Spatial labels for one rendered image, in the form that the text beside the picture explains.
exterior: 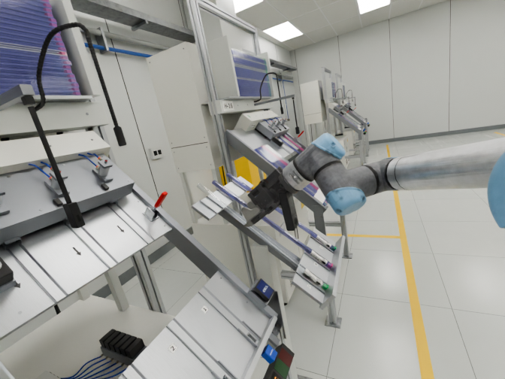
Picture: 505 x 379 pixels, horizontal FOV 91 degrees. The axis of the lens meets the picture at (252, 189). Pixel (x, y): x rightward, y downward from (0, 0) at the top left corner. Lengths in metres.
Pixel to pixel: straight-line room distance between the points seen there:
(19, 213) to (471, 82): 8.10
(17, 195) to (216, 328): 0.51
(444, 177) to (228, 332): 0.55
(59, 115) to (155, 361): 0.65
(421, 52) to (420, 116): 1.50
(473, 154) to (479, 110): 7.69
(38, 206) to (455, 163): 0.79
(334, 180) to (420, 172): 0.16
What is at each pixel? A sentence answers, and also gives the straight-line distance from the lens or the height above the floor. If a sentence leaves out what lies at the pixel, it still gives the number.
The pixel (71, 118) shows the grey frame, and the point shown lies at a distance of 0.88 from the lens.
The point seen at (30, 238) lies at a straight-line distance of 0.71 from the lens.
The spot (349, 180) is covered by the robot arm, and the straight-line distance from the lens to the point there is 0.59.
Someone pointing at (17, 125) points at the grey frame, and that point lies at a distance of 0.82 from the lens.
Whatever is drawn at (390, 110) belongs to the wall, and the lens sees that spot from 7.90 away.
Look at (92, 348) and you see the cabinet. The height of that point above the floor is 0.62.
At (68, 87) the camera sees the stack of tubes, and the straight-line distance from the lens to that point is 0.87.
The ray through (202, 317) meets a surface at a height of 0.82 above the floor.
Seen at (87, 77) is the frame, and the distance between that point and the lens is 0.90.
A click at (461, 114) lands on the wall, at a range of 8.12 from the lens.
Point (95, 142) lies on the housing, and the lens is 0.85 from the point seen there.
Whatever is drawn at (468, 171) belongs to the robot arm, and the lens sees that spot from 0.52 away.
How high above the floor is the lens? 1.23
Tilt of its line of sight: 15 degrees down
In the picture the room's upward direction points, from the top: 11 degrees counter-clockwise
